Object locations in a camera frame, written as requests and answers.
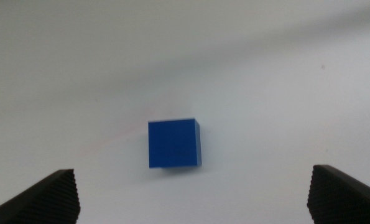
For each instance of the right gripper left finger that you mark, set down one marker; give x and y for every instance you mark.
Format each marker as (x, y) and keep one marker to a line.
(48, 202)

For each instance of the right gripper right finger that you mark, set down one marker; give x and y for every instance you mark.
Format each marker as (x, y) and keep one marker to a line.
(343, 199)

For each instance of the blue cube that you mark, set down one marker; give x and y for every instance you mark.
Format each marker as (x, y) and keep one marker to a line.
(173, 143)

